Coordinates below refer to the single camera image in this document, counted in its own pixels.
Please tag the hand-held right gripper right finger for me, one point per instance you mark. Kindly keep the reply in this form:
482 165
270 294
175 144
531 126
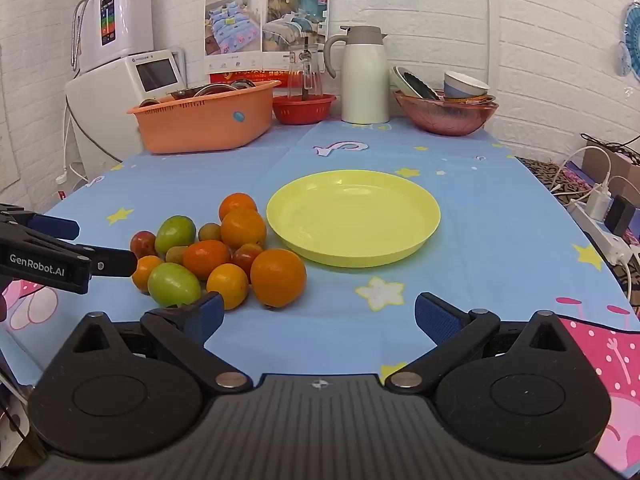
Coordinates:
434 316

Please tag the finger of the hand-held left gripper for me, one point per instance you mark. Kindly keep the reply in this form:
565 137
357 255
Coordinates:
112 262
55 227

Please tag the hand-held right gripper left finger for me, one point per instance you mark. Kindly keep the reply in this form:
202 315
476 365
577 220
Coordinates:
212 310

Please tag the small orange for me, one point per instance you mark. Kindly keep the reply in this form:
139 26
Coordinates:
145 272
227 286

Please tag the red fruit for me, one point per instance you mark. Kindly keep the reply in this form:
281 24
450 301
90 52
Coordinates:
246 257
143 243

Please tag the green fruit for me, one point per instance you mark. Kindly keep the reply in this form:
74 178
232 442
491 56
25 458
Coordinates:
174 285
175 234

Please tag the reddish orange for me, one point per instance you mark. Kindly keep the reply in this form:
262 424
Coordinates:
206 259

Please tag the small brown fruit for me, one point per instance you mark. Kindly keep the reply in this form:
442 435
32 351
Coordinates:
209 232
176 254

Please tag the large orange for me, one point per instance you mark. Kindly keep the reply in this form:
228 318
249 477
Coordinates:
278 277

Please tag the yellow plastic plate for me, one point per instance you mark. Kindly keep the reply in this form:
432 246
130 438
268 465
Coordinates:
350 220

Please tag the blue printed tablecloth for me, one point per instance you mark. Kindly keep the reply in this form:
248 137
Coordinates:
475 240

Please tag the large white appliance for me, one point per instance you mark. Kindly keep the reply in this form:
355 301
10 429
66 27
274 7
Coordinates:
95 115

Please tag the steel bowl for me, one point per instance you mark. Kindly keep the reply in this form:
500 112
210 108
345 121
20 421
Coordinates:
150 101
215 89

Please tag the orange plastic basket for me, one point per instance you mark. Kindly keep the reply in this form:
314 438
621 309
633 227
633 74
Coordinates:
200 122

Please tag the white appliance with screen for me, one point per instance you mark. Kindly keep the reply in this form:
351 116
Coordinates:
152 75

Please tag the leopard pattern cloth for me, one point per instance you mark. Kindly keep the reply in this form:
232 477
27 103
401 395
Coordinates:
545 170

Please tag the steel tray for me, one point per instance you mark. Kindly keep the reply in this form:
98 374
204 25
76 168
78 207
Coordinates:
184 93

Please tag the white power strip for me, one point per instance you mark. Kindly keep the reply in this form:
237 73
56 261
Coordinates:
602 237

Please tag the pink glass bowl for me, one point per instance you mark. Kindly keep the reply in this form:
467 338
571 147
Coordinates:
445 117

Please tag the white charger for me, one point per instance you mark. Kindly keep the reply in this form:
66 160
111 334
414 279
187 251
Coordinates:
597 202

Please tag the black adapter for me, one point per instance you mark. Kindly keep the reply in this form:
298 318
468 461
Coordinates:
620 216

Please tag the white water purifier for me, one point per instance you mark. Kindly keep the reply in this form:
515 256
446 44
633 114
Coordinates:
120 20

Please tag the orange rimmed bowl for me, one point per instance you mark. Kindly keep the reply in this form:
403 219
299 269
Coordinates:
475 101

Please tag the red plastic bowl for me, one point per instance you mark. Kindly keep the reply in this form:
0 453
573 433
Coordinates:
303 110

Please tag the white bowl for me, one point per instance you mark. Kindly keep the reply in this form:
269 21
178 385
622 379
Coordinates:
462 84

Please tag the pale dish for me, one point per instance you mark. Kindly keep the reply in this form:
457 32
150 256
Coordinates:
415 82

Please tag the cardboard box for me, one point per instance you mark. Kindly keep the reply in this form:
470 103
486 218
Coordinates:
620 160

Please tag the white thermos jug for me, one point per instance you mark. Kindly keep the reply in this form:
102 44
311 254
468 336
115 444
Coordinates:
365 80

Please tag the glass jar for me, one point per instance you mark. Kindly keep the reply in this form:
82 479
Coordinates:
304 72

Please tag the blue paper fan decoration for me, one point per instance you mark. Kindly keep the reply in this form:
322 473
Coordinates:
631 40

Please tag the wall calendar with bedding photos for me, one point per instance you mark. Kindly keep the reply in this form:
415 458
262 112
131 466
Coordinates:
265 20

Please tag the white wall conduit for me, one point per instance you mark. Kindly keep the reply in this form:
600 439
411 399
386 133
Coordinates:
491 20

